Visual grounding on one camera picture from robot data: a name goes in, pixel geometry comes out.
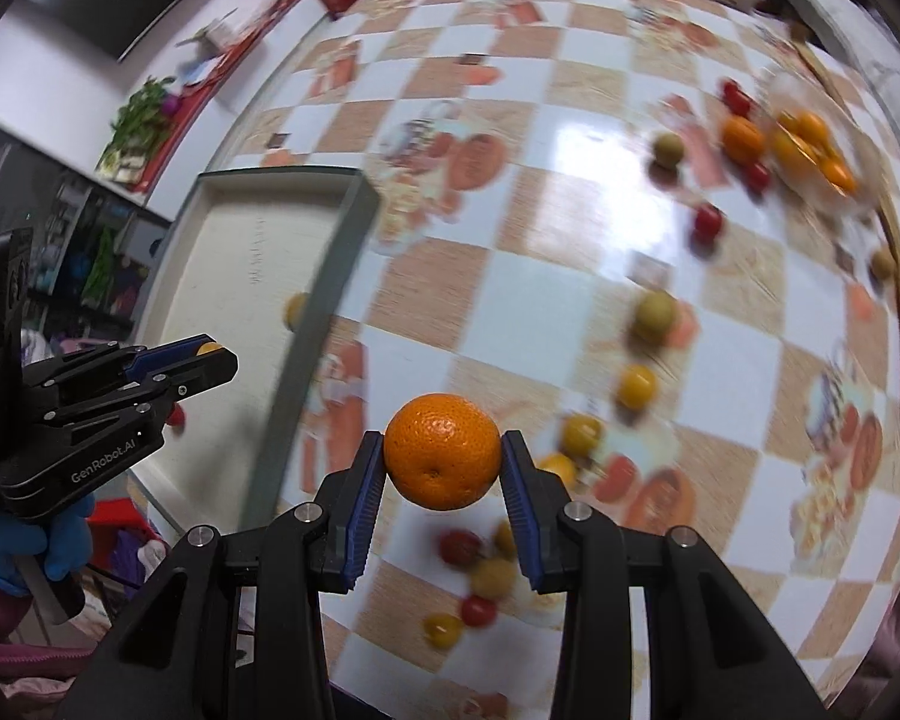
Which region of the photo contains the glass fruit bowl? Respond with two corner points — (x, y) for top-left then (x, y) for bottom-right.
(758, 65), (883, 218)

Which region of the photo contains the white shallow tray box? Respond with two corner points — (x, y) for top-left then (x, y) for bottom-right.
(133, 166), (380, 533)

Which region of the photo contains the orange mandarin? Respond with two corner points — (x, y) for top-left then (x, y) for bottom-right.
(720, 115), (766, 167)
(383, 394), (502, 511)

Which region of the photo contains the yellow cherry tomato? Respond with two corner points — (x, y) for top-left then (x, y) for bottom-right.
(616, 364), (658, 413)
(196, 341), (222, 356)
(559, 413), (605, 460)

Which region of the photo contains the green kiwi fruit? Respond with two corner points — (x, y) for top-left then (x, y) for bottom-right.
(652, 132), (686, 171)
(631, 289), (679, 344)

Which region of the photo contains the orange mandarin by bowl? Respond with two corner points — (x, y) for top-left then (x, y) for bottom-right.
(720, 115), (766, 167)

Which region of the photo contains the red cherry tomato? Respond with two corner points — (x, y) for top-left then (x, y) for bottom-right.
(692, 202), (725, 245)
(167, 403), (187, 429)

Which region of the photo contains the green potted plant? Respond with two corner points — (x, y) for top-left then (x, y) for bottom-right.
(95, 75), (175, 181)

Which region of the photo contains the blue gloved hand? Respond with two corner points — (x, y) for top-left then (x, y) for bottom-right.
(0, 496), (95, 598)

